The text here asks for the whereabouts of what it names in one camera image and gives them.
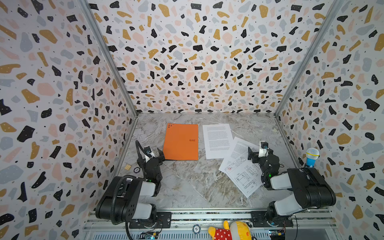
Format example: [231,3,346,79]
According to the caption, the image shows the orange folder black inside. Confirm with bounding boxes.
[163,123,199,161]

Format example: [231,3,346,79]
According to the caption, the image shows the white technical drawing sheet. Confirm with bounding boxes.
[219,152,262,198]

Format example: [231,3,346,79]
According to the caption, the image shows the white text sheet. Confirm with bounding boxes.
[223,137,259,163]
[203,124,233,160]

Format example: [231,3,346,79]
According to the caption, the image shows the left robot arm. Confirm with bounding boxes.
[96,146,166,228]

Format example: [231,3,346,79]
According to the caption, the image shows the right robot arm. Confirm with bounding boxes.
[248,142,336,228]

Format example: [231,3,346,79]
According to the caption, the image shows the blue toy microphone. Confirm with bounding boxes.
[306,148,320,168]

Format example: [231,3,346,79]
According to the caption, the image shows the green circuit board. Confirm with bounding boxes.
[138,232,159,240]

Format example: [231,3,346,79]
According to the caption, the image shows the yellow red plush toy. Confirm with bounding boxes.
[208,221,252,240]

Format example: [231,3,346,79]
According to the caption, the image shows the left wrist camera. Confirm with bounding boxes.
[144,147,154,159]

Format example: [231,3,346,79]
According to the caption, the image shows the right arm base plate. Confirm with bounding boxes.
[251,211,294,228]

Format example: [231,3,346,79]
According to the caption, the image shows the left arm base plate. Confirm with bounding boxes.
[129,212,172,230]

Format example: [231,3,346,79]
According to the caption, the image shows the right circuit board wires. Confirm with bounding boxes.
[268,226,286,240]

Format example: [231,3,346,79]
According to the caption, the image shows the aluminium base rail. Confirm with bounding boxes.
[82,209,342,240]

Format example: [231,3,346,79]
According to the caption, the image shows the round white badge on rail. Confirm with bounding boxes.
[193,225,201,235]

